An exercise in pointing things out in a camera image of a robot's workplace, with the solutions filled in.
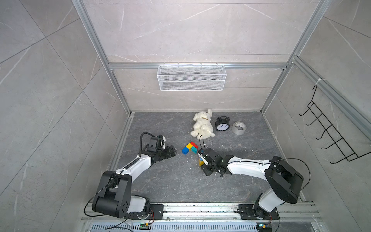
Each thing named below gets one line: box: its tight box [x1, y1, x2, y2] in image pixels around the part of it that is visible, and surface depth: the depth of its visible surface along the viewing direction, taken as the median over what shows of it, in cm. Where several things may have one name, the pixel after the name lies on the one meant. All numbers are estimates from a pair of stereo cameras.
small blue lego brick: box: [181, 146, 190, 156], surface depth 97 cm
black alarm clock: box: [214, 116, 230, 132], surface depth 104 cm
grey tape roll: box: [231, 120, 247, 136], surface depth 109 cm
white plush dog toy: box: [190, 108, 216, 140], surface depth 103 cm
